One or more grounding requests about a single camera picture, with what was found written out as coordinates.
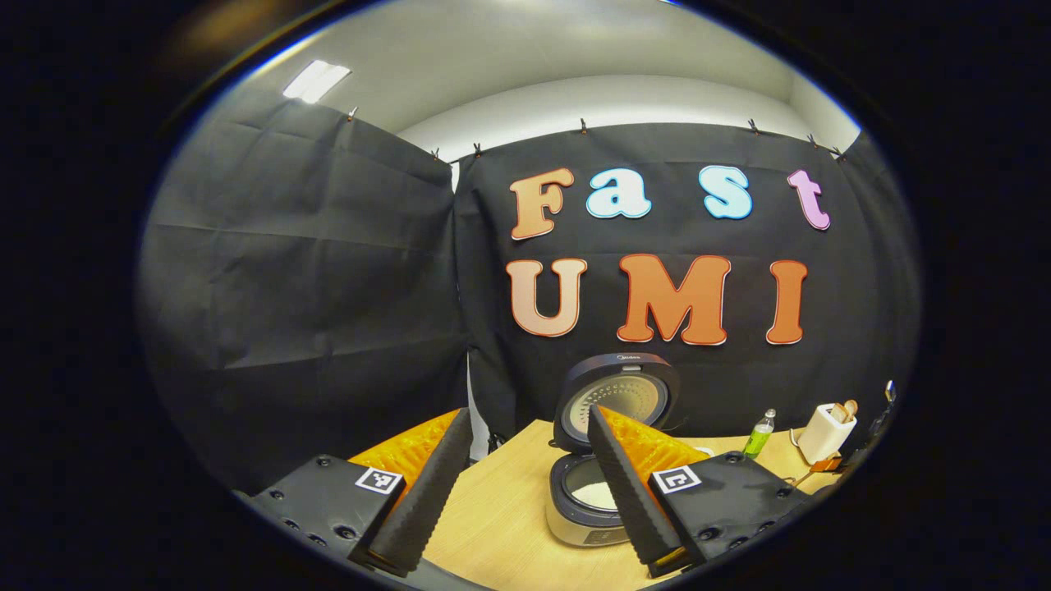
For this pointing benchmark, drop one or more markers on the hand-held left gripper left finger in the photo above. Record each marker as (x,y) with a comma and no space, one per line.
(435,492)

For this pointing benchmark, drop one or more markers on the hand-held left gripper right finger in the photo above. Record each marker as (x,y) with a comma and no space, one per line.
(624,492)

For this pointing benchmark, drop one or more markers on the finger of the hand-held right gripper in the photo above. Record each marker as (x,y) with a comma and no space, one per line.
(826,465)

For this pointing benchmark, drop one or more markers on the white rice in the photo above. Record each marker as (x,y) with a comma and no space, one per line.
(593,495)

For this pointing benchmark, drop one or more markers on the black rice cooker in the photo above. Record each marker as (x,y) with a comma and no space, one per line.
(575,435)

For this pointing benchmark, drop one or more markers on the white toaster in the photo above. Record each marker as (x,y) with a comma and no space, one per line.
(821,439)

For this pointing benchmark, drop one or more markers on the toasted bread slice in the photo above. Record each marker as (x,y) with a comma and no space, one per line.
(838,413)
(851,407)

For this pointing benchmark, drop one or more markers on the green drink bottle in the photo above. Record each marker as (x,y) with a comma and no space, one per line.
(759,439)

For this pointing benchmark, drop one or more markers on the black tripod stand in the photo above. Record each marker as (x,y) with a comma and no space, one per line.
(495,442)

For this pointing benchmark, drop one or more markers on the black backdrop cloth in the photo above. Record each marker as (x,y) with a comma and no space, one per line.
(328,287)

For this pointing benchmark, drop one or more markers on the ceiling light strip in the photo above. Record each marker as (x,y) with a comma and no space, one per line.
(316,80)

